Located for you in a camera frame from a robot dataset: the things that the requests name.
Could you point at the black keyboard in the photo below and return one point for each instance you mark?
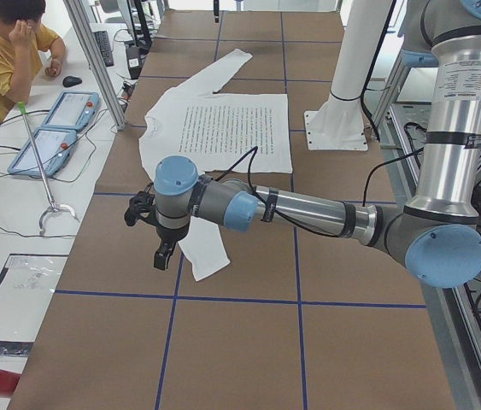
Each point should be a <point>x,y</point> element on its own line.
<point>104,46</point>

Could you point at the clear plastic sheet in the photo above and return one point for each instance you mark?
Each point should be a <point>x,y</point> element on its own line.
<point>27,284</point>

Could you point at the lower blue teach pendant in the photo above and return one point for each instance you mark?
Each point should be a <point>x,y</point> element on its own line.
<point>54,147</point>

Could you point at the white printed long-sleeve shirt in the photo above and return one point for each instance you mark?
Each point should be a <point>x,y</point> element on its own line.
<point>193,130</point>

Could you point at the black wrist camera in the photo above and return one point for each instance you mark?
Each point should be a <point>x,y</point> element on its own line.
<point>141,207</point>

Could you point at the upper blue teach pendant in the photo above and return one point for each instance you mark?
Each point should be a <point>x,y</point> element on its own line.
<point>72,110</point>

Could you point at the metal reacher grabber tool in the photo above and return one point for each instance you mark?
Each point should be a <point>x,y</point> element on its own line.
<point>53,207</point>

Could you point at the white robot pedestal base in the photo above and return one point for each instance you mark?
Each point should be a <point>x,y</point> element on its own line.
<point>339,124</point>

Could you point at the black computer mouse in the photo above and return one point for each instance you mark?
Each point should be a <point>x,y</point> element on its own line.
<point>70,81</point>

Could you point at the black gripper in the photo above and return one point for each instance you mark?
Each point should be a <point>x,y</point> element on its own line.
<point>167,234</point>

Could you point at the aluminium frame post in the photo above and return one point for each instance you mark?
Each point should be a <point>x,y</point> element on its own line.
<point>82,28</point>

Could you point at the black power adapter labelled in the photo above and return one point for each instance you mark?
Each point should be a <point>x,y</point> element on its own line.
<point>134,61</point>

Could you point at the blue teach pendant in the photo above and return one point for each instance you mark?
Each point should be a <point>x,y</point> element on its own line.
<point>72,110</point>
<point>54,147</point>

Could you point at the person in yellow shirt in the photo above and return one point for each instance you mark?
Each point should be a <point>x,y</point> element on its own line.
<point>22,38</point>

